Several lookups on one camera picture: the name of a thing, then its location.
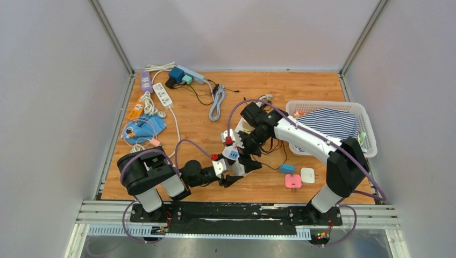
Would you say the light blue coiled cable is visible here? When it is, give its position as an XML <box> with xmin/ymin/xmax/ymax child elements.
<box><xmin>208</xmin><ymin>84</ymin><xmax>227</xmax><ymax>122</ymax></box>

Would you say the pink square charger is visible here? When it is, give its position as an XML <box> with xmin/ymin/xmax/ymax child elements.
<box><xmin>284</xmin><ymin>174</ymin><xmax>302</xmax><ymax>190</ymax></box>

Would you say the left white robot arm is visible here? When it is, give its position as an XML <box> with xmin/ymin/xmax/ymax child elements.
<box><xmin>117</xmin><ymin>146</ymin><xmax>262</xmax><ymax>222</ymax></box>

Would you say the white power strip with cord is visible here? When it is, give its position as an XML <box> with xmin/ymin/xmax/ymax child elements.
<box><xmin>152</xmin><ymin>83</ymin><xmax>174</xmax><ymax>109</ymax></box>

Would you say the small blue charger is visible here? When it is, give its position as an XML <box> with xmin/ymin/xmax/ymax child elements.
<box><xmin>279</xmin><ymin>164</ymin><xmax>295</xmax><ymax>174</ymax></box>

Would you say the white square charger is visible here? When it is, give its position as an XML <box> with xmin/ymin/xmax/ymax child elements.
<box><xmin>300</xmin><ymin>168</ymin><xmax>316</xmax><ymax>184</ymax></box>

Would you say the striped blue white cloth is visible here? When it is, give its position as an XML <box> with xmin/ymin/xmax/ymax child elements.
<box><xmin>290</xmin><ymin>107</ymin><xmax>368</xmax><ymax>154</ymax></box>

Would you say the purple power strip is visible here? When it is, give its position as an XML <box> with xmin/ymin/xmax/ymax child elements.
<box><xmin>140</xmin><ymin>71</ymin><xmax>153</xmax><ymax>94</ymax></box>

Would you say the light blue power strip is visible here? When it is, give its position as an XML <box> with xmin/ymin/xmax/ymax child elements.
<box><xmin>176</xmin><ymin>65</ymin><xmax>205</xmax><ymax>85</ymax></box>

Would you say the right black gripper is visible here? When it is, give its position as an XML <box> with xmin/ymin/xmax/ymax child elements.
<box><xmin>233</xmin><ymin>130</ymin><xmax>270</xmax><ymax>174</ymax></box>

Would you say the white power strip blue USB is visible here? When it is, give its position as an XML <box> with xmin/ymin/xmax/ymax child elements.
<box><xmin>222</xmin><ymin>118</ymin><xmax>253</xmax><ymax>176</ymax></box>

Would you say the orange power strip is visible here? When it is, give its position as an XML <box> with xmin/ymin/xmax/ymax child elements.
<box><xmin>127</xmin><ymin>99</ymin><xmax>145</xmax><ymax>120</ymax></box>

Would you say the black mounting rail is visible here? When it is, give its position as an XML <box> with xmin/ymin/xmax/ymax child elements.
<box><xmin>129</xmin><ymin>202</ymin><xmax>343</xmax><ymax>235</ymax></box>

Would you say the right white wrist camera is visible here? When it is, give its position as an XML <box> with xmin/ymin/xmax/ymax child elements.
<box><xmin>220</xmin><ymin>129</ymin><xmax>235</xmax><ymax>146</ymax></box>

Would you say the white plastic basket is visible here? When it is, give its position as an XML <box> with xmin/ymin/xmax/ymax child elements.
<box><xmin>285</xmin><ymin>100</ymin><xmax>377</xmax><ymax>159</ymax></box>

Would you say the black charger with cable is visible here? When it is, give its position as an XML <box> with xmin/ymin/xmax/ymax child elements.
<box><xmin>252</xmin><ymin>138</ymin><xmax>288</xmax><ymax>170</ymax></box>

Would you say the dark blue cube adapter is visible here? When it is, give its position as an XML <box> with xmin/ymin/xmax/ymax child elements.
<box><xmin>168</xmin><ymin>67</ymin><xmax>185</xmax><ymax>85</ymax></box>

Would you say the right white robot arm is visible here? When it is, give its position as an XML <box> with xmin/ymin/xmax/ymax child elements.
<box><xmin>241</xmin><ymin>103</ymin><xmax>368</xmax><ymax>225</ymax></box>

